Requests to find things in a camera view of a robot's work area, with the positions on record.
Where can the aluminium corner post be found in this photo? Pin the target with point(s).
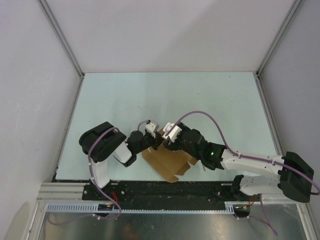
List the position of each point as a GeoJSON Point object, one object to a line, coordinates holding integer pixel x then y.
{"type": "Point", "coordinates": [286, 23]}
{"type": "Point", "coordinates": [48, 13]}

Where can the grey slotted cable duct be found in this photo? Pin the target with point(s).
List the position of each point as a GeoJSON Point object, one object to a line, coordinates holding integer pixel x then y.
{"type": "Point", "coordinates": [104, 208]}

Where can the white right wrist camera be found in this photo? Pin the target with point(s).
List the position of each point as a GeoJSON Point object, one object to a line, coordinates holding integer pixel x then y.
{"type": "Point", "coordinates": [171, 132]}

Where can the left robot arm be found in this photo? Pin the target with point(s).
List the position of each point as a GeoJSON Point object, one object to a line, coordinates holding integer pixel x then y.
{"type": "Point", "coordinates": [105, 140]}

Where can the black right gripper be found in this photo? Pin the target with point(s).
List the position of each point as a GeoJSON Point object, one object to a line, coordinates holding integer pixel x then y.
{"type": "Point", "coordinates": [173, 146]}

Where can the left aluminium corner post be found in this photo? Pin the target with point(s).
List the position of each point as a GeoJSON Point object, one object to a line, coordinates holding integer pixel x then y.
{"type": "Point", "coordinates": [48, 13]}

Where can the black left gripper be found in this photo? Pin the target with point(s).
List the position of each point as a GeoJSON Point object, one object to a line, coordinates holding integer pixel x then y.
{"type": "Point", "coordinates": [156, 141]}

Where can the right aluminium corner post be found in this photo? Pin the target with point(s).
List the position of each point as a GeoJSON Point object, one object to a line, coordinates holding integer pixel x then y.
{"type": "Point", "coordinates": [286, 23]}

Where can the brown cardboard box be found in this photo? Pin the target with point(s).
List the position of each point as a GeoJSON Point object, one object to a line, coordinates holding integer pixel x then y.
{"type": "Point", "coordinates": [172, 166]}

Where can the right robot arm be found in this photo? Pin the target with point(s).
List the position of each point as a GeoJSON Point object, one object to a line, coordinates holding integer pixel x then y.
{"type": "Point", "coordinates": [289, 175]}

